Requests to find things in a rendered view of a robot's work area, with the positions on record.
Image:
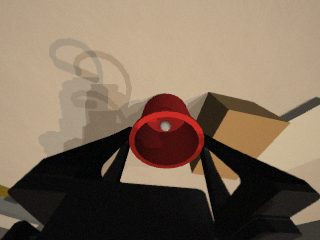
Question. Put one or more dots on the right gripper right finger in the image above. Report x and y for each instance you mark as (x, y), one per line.
(264, 190)

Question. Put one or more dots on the tan cardboard box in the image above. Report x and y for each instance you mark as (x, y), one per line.
(240, 124)

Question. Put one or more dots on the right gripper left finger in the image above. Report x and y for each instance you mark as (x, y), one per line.
(86, 161)

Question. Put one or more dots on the grey marble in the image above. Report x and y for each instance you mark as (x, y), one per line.
(165, 125)

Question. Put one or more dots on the beige flat square mat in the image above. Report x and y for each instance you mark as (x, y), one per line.
(299, 143)

